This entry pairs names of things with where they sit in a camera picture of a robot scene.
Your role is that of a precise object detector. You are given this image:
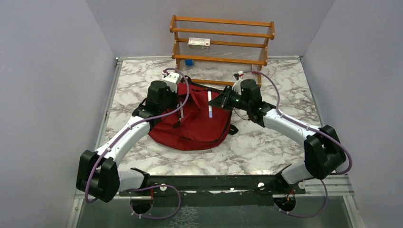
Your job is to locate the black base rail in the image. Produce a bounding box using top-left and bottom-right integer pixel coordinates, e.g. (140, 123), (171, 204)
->
(75, 174), (353, 209)

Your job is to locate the white box on shelf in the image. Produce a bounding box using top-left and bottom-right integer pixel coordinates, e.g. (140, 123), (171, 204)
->
(187, 38), (211, 50)

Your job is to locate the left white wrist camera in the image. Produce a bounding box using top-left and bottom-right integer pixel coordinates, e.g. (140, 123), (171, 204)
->
(162, 71), (182, 93)

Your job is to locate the small blue cube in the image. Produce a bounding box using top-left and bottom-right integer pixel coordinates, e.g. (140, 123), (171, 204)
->
(185, 59), (194, 66)

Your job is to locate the wooden three-tier shelf rack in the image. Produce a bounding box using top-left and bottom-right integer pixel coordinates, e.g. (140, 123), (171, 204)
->
(169, 15), (276, 70)

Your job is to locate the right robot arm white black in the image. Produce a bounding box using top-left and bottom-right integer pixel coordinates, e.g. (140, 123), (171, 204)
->
(209, 79), (347, 193)

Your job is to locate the small red white box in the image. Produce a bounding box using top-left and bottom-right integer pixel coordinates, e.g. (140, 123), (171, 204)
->
(251, 65), (260, 74)

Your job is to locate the clear pen blue cap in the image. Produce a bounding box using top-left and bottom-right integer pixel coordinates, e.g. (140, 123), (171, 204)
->
(208, 90), (213, 118)

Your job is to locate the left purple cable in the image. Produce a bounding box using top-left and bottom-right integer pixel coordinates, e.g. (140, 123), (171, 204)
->
(84, 67), (191, 220)

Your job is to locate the red student backpack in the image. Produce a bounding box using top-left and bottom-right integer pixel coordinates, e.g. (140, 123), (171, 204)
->
(148, 77), (239, 151)

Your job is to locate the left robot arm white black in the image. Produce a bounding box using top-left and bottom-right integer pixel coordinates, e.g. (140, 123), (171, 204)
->
(76, 77), (190, 203)

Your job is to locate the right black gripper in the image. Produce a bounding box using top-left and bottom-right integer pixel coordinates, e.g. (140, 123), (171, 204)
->
(209, 85), (250, 112)

